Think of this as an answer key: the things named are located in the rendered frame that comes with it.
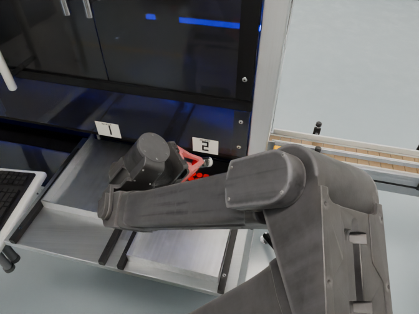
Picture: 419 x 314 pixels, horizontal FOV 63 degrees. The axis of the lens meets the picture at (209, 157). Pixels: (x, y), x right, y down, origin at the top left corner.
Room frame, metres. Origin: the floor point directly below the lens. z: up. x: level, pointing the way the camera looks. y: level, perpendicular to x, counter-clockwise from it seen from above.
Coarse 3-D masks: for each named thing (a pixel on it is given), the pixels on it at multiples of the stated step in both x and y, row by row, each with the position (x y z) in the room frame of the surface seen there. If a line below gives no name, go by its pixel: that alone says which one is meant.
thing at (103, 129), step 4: (96, 124) 0.89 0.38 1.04; (100, 124) 0.89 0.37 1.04; (104, 124) 0.89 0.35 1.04; (108, 124) 0.88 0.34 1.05; (112, 124) 0.88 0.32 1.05; (100, 128) 0.89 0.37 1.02; (104, 128) 0.89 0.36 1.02; (108, 128) 0.88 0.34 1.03; (112, 128) 0.88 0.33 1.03; (116, 128) 0.88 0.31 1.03; (100, 132) 0.89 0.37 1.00; (104, 132) 0.89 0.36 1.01; (108, 132) 0.88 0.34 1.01; (112, 132) 0.88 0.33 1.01; (116, 132) 0.88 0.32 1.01; (112, 136) 0.88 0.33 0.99; (116, 136) 0.88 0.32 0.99; (120, 136) 0.87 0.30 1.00
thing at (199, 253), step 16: (144, 240) 0.54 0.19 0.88; (160, 240) 0.54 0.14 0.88; (176, 240) 0.54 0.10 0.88; (192, 240) 0.54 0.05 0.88; (208, 240) 0.54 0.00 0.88; (224, 240) 0.54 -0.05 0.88; (128, 256) 0.47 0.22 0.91; (144, 256) 0.49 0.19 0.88; (160, 256) 0.49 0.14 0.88; (176, 256) 0.49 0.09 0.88; (192, 256) 0.49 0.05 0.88; (208, 256) 0.49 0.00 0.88; (176, 272) 0.44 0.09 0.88; (192, 272) 0.43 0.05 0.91; (208, 272) 0.44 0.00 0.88
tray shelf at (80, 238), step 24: (216, 168) 0.84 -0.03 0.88; (24, 216) 0.63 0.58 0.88; (48, 216) 0.63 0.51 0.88; (72, 216) 0.63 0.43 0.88; (24, 240) 0.54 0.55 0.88; (48, 240) 0.54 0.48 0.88; (72, 240) 0.54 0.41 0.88; (96, 240) 0.54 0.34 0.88; (120, 240) 0.54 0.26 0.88; (240, 240) 0.54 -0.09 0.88; (96, 264) 0.47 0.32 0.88; (240, 264) 0.47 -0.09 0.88; (192, 288) 0.40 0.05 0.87; (216, 288) 0.40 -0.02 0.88
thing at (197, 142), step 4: (196, 140) 0.81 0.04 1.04; (200, 140) 0.81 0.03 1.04; (204, 140) 0.80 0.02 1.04; (208, 140) 0.80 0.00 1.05; (212, 140) 0.80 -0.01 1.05; (196, 144) 0.81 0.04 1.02; (200, 144) 0.81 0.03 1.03; (204, 144) 0.80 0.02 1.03; (212, 144) 0.80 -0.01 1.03; (216, 144) 0.79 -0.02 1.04; (196, 148) 0.81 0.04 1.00; (200, 148) 0.81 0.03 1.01; (204, 148) 0.80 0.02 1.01; (208, 148) 0.80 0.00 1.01; (212, 148) 0.80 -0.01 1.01; (216, 148) 0.79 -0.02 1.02; (204, 152) 0.80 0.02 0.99; (208, 152) 0.80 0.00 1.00; (212, 152) 0.80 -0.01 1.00; (216, 152) 0.79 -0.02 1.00
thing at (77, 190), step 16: (96, 144) 0.96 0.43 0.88; (112, 144) 0.96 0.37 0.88; (80, 160) 0.87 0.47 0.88; (96, 160) 0.87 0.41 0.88; (112, 160) 0.87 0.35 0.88; (64, 176) 0.78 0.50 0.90; (80, 176) 0.79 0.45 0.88; (96, 176) 0.79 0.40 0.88; (48, 192) 0.70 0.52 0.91; (64, 192) 0.72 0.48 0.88; (80, 192) 0.72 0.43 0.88; (96, 192) 0.72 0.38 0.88; (64, 208) 0.64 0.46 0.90; (80, 208) 0.63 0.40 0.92; (96, 208) 0.66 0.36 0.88
